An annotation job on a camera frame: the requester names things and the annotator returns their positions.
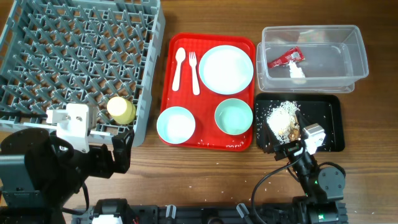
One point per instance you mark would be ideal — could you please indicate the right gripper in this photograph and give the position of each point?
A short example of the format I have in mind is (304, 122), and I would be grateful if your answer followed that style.
(272, 144)

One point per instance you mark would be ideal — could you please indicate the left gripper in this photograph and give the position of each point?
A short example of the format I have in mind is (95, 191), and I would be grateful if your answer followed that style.
(105, 167)

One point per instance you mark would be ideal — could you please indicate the rice and food scraps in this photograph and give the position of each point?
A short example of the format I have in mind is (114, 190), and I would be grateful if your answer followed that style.
(283, 122)

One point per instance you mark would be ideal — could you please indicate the yellow plastic cup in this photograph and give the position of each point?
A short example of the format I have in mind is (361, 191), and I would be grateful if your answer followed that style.
(121, 110)

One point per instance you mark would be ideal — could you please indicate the green bowl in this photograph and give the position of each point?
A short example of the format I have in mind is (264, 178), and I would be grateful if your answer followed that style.
(233, 116)

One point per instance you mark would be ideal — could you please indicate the white napkin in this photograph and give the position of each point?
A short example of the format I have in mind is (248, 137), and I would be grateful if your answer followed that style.
(296, 74)

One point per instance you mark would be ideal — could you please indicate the red sauce packet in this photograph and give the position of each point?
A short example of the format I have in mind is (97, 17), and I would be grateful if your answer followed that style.
(292, 55)

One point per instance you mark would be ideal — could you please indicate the white plastic spoon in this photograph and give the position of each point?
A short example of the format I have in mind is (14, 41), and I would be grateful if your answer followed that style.
(180, 57)

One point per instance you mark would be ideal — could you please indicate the white plastic fork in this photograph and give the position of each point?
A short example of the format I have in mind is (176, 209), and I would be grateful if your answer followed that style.
(193, 64)

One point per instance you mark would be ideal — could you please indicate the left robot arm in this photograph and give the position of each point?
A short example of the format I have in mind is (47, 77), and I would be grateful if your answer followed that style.
(40, 172)

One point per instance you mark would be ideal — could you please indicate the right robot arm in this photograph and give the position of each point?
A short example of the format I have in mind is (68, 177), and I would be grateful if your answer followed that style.
(323, 184)

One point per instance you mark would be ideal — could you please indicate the black waste tray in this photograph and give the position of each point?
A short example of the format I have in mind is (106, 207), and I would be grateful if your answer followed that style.
(322, 109)

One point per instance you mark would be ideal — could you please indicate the grey dishwasher rack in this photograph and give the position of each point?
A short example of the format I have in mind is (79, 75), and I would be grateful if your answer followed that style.
(71, 51)

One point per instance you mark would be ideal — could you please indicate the light blue small bowl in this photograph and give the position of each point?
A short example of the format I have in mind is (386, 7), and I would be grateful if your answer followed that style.
(176, 125)

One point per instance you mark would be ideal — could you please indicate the clear plastic bin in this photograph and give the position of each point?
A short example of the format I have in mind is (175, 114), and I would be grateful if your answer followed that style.
(334, 58)

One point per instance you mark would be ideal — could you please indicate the light blue plate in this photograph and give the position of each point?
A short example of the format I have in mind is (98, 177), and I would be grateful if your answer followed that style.
(226, 69)

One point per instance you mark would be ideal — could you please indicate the red plastic tray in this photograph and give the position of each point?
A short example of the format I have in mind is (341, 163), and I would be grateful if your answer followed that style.
(206, 135)

